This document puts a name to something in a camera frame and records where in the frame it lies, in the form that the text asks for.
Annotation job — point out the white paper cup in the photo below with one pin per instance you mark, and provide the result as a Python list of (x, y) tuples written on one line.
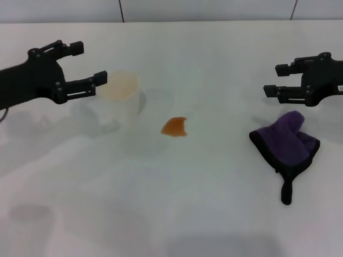
[(123, 93)]

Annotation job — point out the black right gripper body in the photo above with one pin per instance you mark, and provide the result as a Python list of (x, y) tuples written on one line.
[(323, 83)]

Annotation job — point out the brown liquid stain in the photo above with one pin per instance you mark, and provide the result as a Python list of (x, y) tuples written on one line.
[(174, 127)]

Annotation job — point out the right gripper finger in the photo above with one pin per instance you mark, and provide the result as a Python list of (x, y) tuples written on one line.
[(272, 91), (284, 70)]

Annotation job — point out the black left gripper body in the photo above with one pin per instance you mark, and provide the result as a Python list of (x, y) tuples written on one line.
[(32, 80)]

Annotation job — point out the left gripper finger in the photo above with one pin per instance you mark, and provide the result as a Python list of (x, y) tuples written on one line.
[(76, 48), (100, 79)]

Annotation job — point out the purple rag with black trim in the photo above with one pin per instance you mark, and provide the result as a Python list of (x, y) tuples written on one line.
[(281, 150)]

